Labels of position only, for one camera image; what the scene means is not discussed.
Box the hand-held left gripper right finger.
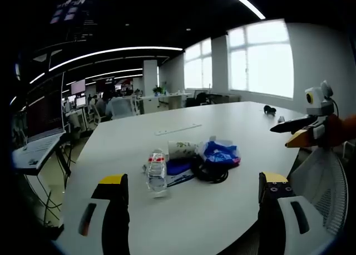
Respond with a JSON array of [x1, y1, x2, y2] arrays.
[[258, 171, 334, 255]]

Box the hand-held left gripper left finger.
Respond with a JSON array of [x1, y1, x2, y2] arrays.
[[57, 173, 131, 255]]

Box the clear plastic water bottle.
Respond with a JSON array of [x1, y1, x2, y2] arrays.
[[145, 148, 171, 199]]

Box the blue white plastic bag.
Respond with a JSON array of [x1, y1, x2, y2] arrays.
[[197, 139, 241, 170]]

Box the black cable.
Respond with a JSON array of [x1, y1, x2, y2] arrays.
[[191, 157, 230, 184]]

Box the blue cloth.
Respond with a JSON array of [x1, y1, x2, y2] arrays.
[[166, 158, 196, 177]]

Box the white printed paper cup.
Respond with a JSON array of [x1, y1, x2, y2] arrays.
[[167, 139, 206, 159]]

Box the grey mesh office chair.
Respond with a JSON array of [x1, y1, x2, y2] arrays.
[[288, 147, 350, 237]]

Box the white table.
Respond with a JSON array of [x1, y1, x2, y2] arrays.
[[54, 101, 310, 255]]

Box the large window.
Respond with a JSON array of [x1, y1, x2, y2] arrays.
[[226, 19, 295, 99]]

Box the smaller window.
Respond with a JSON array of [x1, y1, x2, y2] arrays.
[[183, 38, 214, 91]]

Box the open laptop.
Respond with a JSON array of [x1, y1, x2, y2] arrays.
[[12, 71, 68, 160]]

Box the green potted plant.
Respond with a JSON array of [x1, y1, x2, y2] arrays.
[[152, 84, 166, 97]]

